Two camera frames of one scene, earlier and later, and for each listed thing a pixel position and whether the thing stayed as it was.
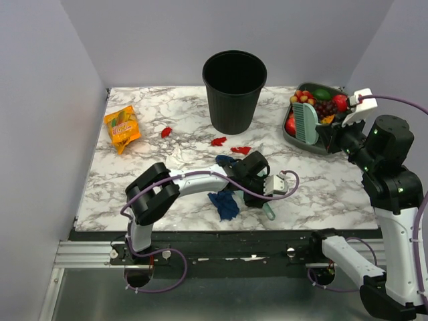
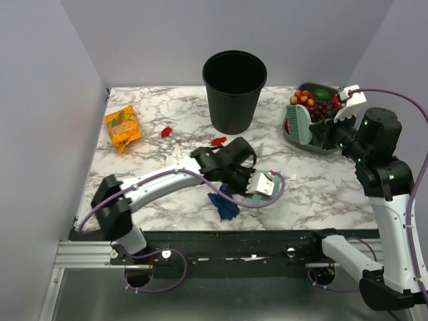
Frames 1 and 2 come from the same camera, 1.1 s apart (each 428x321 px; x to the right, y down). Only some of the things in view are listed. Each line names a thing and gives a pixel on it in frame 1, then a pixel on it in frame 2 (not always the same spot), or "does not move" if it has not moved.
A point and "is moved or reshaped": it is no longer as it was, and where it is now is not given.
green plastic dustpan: (239, 195) -> (256, 198)
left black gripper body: (255, 185) -> (237, 180)
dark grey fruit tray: (319, 147) does not move
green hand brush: (305, 123) is moved or reshaped
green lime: (322, 94) does not move
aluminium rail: (85, 254) does not move
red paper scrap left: (166, 132) does not move
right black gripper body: (347, 138) does not move
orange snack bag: (123, 126) does not move
